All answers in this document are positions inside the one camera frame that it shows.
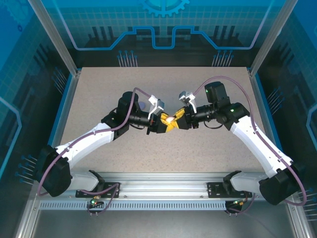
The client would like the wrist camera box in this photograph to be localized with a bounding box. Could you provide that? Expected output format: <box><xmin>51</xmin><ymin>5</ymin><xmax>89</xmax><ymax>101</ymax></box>
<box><xmin>178</xmin><ymin>90</ymin><xmax>197</xmax><ymax>111</ymax></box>
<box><xmin>148</xmin><ymin>95</ymin><xmax>166</xmax><ymax>119</ymax></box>

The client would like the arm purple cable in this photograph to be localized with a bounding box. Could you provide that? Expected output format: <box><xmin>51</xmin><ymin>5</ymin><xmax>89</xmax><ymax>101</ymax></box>
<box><xmin>37</xmin><ymin>87</ymin><xmax>153</xmax><ymax>216</ymax></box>
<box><xmin>194</xmin><ymin>75</ymin><xmax>308</xmax><ymax>216</ymax></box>

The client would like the slotted cable duct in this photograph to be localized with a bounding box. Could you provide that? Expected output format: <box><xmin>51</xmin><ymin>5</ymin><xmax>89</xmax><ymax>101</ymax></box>
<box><xmin>39</xmin><ymin>201</ymin><xmax>227</xmax><ymax>210</ymax></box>

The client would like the metal lower tray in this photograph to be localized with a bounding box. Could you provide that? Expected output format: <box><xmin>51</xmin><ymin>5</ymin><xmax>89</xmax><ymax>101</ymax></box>
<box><xmin>14</xmin><ymin>193</ymin><xmax>304</xmax><ymax>238</ymax></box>

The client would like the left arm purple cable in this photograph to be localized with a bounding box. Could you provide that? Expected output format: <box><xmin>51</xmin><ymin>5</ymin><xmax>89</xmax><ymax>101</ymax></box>
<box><xmin>37</xmin><ymin>87</ymin><xmax>153</xmax><ymax>216</ymax></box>

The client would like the aluminium side rail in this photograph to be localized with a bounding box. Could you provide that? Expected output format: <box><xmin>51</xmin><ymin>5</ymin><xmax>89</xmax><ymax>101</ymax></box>
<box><xmin>47</xmin><ymin>70</ymin><xmax>81</xmax><ymax>159</ymax></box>
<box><xmin>247</xmin><ymin>69</ymin><xmax>283</xmax><ymax>179</ymax></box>

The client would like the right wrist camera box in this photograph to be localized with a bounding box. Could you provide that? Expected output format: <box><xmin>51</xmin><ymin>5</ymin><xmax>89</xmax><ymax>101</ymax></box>
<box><xmin>178</xmin><ymin>90</ymin><xmax>197</xmax><ymax>111</ymax></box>

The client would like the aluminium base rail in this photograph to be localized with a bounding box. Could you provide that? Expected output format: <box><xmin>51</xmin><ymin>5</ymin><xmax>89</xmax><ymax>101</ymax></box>
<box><xmin>32</xmin><ymin>172</ymin><xmax>298</xmax><ymax>199</ymax></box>

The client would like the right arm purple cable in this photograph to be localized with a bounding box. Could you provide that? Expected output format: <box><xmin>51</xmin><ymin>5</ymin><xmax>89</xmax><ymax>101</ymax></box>
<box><xmin>194</xmin><ymin>75</ymin><xmax>308</xmax><ymax>216</ymax></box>

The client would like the aluminium frame post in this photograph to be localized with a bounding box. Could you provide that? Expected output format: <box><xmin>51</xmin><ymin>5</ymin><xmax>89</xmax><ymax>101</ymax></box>
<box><xmin>27</xmin><ymin>0</ymin><xmax>82</xmax><ymax>77</ymax></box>
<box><xmin>247</xmin><ymin>0</ymin><xmax>299</xmax><ymax>77</ymax></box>

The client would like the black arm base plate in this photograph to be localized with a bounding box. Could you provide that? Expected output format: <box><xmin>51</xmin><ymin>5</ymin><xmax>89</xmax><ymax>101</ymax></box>
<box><xmin>75</xmin><ymin>182</ymin><xmax>121</xmax><ymax>198</ymax></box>
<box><xmin>207</xmin><ymin>182</ymin><xmax>253</xmax><ymax>198</ymax></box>

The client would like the blue table edge strip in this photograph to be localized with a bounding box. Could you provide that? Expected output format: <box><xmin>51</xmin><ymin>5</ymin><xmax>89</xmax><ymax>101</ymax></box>
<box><xmin>254</xmin><ymin>75</ymin><xmax>293</xmax><ymax>180</ymax></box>
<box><xmin>41</xmin><ymin>74</ymin><xmax>75</xmax><ymax>159</ymax></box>

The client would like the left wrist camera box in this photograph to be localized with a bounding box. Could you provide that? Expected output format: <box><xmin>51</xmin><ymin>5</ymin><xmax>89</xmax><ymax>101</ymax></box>
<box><xmin>148</xmin><ymin>95</ymin><xmax>166</xmax><ymax>119</ymax></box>

